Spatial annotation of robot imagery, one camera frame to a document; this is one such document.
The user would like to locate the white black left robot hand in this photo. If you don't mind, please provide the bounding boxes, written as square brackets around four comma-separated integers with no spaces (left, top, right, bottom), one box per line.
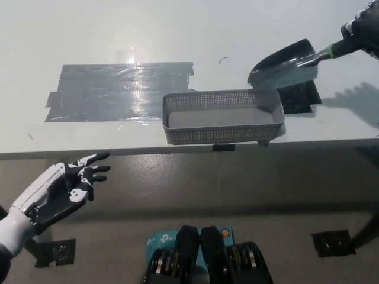
[8,152,111,237]

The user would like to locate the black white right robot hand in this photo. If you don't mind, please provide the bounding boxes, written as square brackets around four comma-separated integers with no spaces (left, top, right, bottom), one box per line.
[340,0,379,62]

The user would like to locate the garden trowel green black handle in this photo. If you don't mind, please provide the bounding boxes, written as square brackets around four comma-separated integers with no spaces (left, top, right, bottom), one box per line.
[247,38,361,91]

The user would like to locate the black tape patch on desk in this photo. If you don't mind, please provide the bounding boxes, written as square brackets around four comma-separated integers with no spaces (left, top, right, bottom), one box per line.
[277,79,323,115]

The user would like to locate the black robot body blocks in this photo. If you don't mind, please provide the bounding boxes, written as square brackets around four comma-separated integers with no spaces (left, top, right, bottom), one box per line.
[143,225,273,284]

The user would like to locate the black floor tape patch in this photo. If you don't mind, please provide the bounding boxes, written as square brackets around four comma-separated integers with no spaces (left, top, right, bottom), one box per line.
[34,238,76,269]
[310,230,356,258]

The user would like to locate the teal tp-link box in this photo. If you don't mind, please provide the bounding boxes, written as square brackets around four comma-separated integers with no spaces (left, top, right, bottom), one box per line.
[147,227,235,275]

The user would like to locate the grey perforated plastic basket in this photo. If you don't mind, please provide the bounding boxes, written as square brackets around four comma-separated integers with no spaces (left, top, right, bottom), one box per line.
[162,88,286,146]

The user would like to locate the small black tape piece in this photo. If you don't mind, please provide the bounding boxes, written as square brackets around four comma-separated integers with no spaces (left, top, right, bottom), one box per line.
[212,143,236,153]

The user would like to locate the large grey duct tape patch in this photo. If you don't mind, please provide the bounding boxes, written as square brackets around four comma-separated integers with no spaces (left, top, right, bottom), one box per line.
[44,61,197,122]

